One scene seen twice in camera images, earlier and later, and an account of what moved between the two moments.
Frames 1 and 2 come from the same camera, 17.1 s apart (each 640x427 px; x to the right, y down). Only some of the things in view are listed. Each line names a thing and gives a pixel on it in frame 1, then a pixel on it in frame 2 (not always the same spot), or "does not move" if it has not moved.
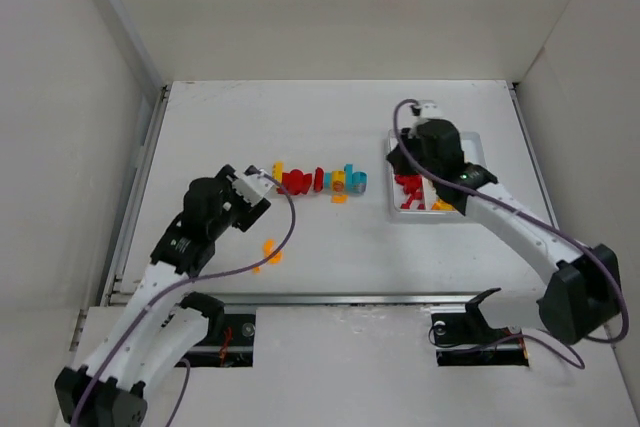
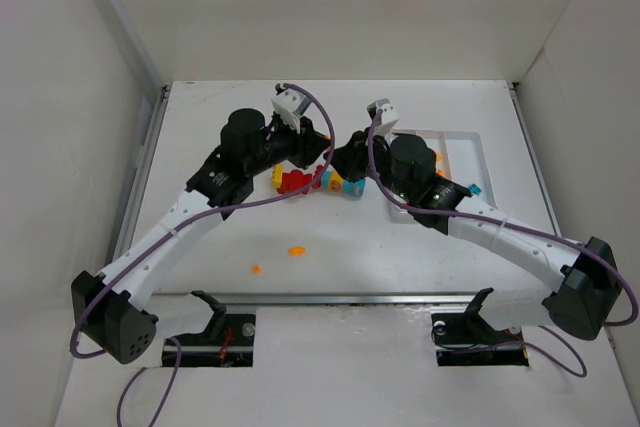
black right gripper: [398, 157] → [360, 155]
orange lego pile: [268, 249] → [297, 250]
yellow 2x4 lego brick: [277, 169] does not move
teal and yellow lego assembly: [344, 181] does not move
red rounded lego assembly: [296, 182] does not move
